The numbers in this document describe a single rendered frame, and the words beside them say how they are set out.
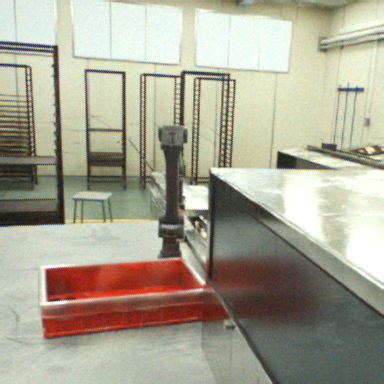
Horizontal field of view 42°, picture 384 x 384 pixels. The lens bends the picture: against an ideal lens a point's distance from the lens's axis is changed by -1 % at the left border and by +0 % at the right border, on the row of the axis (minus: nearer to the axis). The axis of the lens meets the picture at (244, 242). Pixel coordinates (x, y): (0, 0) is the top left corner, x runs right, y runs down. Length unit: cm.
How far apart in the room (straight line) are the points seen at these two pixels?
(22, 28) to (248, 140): 413
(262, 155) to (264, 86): 125
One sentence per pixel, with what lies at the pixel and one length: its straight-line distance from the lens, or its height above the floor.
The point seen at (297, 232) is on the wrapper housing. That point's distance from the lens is 67.
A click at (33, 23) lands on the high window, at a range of 906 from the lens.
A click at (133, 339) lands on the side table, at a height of 82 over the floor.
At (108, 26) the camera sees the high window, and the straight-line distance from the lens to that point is 903.
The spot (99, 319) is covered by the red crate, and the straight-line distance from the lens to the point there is 144.
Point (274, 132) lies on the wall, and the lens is 957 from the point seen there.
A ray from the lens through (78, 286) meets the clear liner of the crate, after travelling 171.
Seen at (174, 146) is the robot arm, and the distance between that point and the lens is 182.
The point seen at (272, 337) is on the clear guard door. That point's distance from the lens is 81.
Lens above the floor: 146
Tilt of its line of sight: 16 degrees down
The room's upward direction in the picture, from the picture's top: 3 degrees clockwise
